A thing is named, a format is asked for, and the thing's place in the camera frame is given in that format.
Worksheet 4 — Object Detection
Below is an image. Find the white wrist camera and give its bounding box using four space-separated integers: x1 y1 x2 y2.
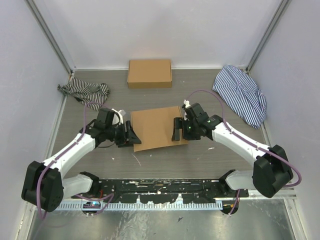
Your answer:
111 108 126 126
181 99 191 120

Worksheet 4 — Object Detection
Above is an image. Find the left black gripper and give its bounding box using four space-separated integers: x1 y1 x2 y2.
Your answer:
106 120 143 148

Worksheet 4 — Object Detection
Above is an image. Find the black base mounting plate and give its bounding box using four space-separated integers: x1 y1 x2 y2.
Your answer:
70 178 251 204

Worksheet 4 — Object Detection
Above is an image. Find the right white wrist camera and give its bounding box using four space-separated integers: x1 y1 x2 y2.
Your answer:
181 99 191 120

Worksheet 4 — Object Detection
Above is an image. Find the grey slotted cable duct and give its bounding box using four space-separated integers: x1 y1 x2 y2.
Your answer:
56 200 223 212

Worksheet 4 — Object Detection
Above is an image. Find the left aluminium corner post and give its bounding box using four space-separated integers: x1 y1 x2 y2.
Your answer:
25 0 74 75

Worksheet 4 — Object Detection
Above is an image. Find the black white striped cloth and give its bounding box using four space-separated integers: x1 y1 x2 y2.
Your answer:
57 76 111 111

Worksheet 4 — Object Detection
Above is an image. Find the aluminium corner post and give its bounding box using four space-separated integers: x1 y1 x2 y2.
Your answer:
245 0 292 73
25 0 74 75

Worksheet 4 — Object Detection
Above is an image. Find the right aluminium corner post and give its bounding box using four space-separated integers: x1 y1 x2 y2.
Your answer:
245 0 292 73

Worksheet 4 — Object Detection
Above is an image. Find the aluminium rail front bar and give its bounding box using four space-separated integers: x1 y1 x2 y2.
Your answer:
241 187 297 200

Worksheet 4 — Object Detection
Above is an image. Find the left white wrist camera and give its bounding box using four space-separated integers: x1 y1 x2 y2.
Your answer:
111 108 126 126

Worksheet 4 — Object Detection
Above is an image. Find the folded brown cardboard box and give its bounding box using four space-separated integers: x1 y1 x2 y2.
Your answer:
127 59 173 89

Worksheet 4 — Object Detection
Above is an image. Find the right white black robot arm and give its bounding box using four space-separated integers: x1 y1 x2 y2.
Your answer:
171 100 294 198

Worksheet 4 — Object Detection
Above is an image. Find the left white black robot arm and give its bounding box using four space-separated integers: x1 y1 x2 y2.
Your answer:
21 107 141 212

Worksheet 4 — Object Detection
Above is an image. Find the blue white striped cloth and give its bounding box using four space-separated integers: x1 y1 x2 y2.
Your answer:
212 65 267 129

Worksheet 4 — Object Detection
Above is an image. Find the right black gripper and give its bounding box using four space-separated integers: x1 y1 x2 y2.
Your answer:
171 117 201 142

